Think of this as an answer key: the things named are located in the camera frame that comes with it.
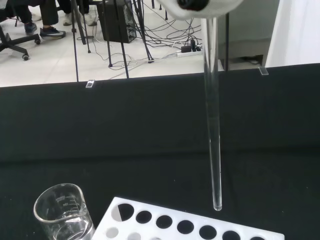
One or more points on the clear plastic cloth clip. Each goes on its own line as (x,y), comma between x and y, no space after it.
(90,83)
(263,71)

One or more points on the white test tube rack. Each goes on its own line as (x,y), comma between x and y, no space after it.
(155,207)

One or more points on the white panel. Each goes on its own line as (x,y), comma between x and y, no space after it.
(295,32)

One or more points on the person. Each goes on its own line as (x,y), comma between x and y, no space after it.
(50,31)
(67,18)

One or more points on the black computer tower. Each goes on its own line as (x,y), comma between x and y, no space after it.
(115,22)

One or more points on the black bench cloth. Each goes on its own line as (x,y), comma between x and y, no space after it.
(125,125)

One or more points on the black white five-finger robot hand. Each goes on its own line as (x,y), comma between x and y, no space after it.
(215,8)

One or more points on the clear glass beaker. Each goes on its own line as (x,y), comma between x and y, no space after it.
(50,207)

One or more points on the thin black pole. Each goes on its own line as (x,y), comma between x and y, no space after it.
(227,42)

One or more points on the white power strip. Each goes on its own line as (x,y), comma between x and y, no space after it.
(190,51)

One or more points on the black tripod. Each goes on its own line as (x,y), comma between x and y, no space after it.
(75,50)
(123,55)

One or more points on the black office chair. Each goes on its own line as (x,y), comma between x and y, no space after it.
(12,42)

